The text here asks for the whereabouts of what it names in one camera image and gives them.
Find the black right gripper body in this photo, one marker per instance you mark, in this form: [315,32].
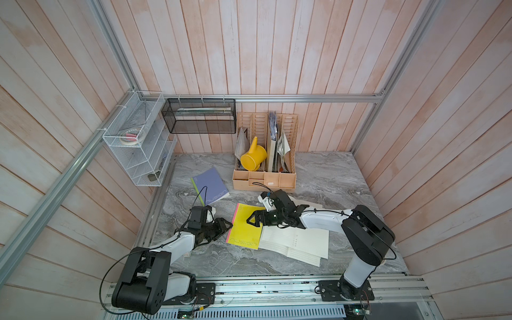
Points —
[274,217]

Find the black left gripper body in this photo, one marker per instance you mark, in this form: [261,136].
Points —
[212,230]

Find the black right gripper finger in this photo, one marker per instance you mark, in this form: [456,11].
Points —
[256,222]
[258,215]

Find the yellow notebook pink spine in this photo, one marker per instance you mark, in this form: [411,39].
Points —
[243,234]

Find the cream notebook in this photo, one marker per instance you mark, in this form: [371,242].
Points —
[306,245]

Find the purple notebook green spine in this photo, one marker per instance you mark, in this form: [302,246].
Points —
[210,187]

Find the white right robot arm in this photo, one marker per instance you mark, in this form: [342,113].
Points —
[370,238]

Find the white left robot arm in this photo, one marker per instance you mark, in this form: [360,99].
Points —
[146,282]

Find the grey-green book in organizer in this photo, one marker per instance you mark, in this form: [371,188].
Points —
[271,140]

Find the yellow plastic watering can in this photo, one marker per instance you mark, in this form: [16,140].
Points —
[255,156]

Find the illustrated book in organizer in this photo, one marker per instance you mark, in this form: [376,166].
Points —
[283,149]

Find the grey folder in organizer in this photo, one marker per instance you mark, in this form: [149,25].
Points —
[242,143]

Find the peach plastic desk organizer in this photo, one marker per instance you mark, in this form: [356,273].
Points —
[260,180]

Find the tape roll on shelf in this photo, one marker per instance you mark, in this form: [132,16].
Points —
[132,136]

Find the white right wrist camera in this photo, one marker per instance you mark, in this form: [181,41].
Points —
[265,199]

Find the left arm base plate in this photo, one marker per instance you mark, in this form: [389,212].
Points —
[200,294]

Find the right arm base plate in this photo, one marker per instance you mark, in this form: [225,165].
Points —
[332,290]

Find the white wire wall shelf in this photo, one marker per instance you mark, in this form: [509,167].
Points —
[147,163]

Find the black mesh wall basket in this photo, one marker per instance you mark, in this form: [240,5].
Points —
[200,115]

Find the aluminium frame rail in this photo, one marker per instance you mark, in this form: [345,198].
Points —
[287,98]

